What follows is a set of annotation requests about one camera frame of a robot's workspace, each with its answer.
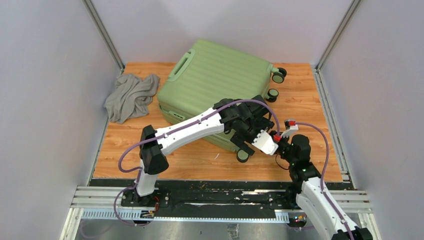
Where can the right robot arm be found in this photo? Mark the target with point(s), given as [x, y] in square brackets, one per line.
[309, 192]

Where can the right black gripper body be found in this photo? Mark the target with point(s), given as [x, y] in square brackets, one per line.
[284, 150]

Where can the green suitcase wheel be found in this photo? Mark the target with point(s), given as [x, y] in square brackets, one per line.
[272, 95]
[278, 75]
[242, 156]

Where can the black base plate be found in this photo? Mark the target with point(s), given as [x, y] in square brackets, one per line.
[213, 199]

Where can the green suitcase wheel rear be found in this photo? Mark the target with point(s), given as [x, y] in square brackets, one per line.
[278, 75]

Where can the green suitcase wheel front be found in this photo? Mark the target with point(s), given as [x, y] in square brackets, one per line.
[242, 156]

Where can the aluminium frame rail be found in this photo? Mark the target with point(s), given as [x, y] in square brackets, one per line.
[102, 199]

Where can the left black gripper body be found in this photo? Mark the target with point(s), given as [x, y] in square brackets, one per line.
[252, 128]

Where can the crumpled grey-green cloth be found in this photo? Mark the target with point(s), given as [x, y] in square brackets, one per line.
[131, 97]

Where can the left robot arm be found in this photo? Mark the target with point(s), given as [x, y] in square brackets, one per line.
[157, 144]

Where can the green suitcase wheel middle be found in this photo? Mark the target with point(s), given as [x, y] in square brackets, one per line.
[272, 95]

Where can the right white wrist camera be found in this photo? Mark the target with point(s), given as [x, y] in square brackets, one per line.
[291, 127]

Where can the green suitcase blue lining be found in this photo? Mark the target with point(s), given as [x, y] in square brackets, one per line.
[207, 73]

